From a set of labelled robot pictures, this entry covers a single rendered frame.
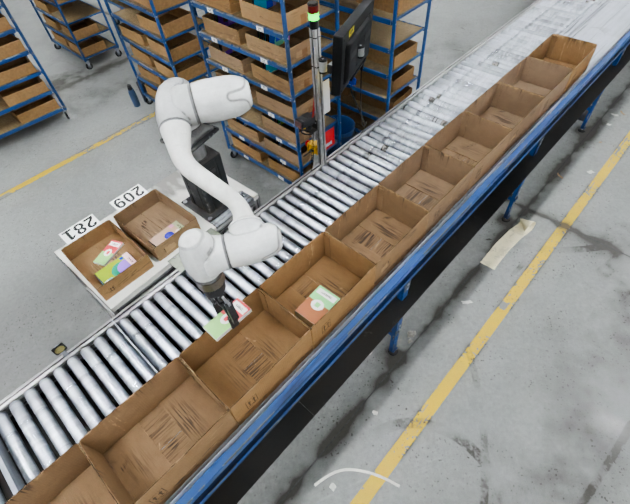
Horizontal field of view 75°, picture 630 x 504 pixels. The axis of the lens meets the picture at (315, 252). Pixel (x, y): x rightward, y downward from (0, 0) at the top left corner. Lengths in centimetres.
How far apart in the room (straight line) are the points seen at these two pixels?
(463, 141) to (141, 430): 217
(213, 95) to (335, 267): 90
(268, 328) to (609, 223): 281
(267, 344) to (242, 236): 66
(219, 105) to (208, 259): 55
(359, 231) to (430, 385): 106
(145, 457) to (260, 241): 90
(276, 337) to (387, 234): 73
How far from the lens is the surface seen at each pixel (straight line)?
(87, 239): 251
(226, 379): 169
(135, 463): 171
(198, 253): 115
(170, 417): 171
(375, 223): 207
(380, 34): 367
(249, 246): 117
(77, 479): 178
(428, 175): 236
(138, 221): 255
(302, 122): 239
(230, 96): 147
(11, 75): 517
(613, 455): 282
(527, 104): 288
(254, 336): 174
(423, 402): 258
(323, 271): 188
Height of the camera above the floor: 240
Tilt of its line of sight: 51 degrees down
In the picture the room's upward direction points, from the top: 6 degrees counter-clockwise
